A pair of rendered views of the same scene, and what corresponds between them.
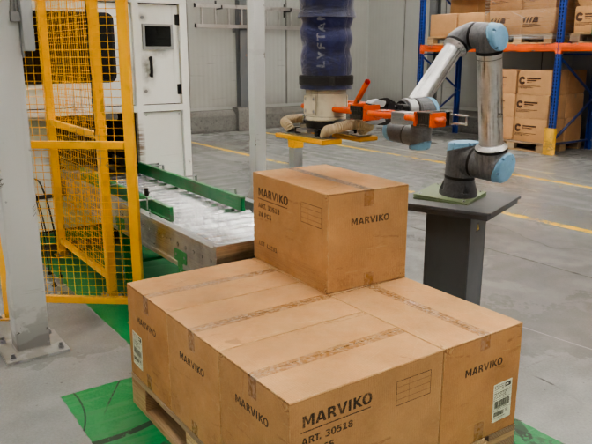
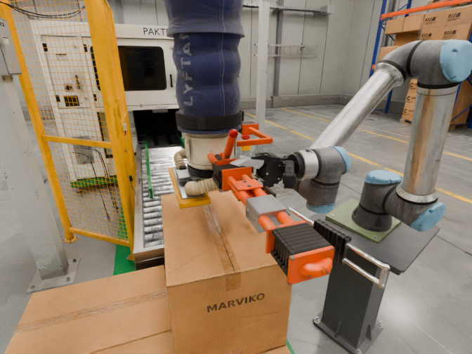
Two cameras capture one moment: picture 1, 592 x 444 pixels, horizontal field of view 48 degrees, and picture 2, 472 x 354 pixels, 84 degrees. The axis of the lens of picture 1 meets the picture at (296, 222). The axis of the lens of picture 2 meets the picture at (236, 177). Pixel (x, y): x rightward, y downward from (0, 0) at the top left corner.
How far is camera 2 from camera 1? 203 cm
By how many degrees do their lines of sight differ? 17
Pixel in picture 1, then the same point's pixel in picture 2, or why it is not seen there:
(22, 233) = (29, 208)
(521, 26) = not seen: hidden behind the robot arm
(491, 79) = (434, 119)
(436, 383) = not seen: outside the picture
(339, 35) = (210, 61)
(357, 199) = (214, 285)
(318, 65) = (185, 102)
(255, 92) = (260, 95)
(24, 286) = (38, 242)
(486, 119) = (417, 165)
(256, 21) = (262, 51)
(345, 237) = (199, 324)
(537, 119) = not seen: hidden behind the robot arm
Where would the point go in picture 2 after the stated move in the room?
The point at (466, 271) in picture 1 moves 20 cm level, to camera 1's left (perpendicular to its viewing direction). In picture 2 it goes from (368, 296) to (328, 289)
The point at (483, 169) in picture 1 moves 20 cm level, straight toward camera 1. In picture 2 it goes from (402, 214) to (401, 238)
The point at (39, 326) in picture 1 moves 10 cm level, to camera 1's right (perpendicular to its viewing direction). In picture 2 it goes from (54, 265) to (64, 267)
